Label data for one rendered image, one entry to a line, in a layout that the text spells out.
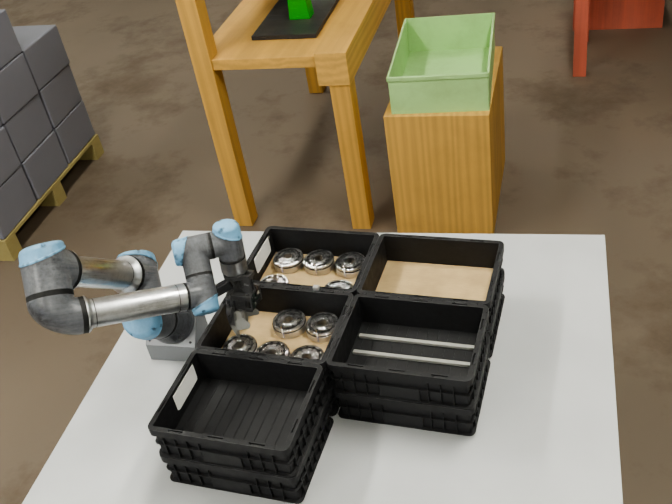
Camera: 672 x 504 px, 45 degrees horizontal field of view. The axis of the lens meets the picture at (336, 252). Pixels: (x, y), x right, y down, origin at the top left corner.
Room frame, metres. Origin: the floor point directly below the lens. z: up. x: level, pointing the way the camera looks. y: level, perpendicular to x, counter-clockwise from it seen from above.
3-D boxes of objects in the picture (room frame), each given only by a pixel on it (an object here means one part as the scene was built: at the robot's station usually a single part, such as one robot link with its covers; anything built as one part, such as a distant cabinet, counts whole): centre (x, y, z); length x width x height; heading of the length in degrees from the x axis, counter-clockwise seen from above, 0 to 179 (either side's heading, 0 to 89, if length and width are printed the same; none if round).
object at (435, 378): (1.65, -0.16, 0.92); 0.40 x 0.30 x 0.02; 66
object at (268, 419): (1.54, 0.33, 0.87); 0.40 x 0.30 x 0.11; 66
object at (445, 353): (1.65, -0.16, 0.87); 0.40 x 0.30 x 0.11; 66
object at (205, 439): (1.54, 0.33, 0.92); 0.40 x 0.30 x 0.02; 66
